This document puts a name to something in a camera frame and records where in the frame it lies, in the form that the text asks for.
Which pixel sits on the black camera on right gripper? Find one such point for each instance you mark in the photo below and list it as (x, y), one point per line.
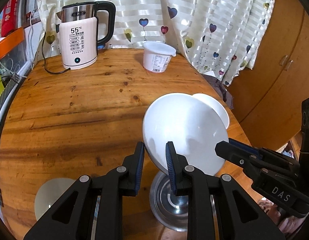
(304, 151)

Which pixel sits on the small white bowl blue stripe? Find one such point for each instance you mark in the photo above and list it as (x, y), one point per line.
(216, 106)

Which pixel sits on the white plastic tub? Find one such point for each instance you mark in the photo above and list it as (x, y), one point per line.
(157, 56)

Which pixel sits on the dark striped cloth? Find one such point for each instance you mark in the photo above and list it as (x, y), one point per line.
(220, 90)

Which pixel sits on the red snack package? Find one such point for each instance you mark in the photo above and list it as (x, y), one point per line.
(9, 19)

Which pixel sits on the grey plate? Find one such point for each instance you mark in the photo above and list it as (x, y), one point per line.
(49, 193)

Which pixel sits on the wooden cabinet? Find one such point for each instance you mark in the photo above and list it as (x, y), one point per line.
(267, 99)

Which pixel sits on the chevron pattern tray box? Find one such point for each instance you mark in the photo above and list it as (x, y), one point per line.
(9, 88)

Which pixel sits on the heart pattern curtain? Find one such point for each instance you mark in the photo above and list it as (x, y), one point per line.
(218, 37)

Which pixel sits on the orange lid storage box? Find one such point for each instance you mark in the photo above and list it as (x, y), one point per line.
(12, 52)

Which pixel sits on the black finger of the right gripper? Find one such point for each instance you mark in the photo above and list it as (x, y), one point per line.
(244, 147)
(234, 154)

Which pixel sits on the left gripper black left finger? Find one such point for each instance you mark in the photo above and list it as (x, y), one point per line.
(93, 206)

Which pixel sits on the large white bowl blue stripe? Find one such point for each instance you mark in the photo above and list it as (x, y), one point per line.
(193, 127)

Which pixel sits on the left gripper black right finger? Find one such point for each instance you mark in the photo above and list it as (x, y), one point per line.
(218, 208)

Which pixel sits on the white electric kettle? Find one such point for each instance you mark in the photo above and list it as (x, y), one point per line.
(78, 33)

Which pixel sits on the person's right hand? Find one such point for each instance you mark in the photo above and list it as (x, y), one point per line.
(286, 225)

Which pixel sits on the stainless steel bowl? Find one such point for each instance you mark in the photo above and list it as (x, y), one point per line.
(168, 209)

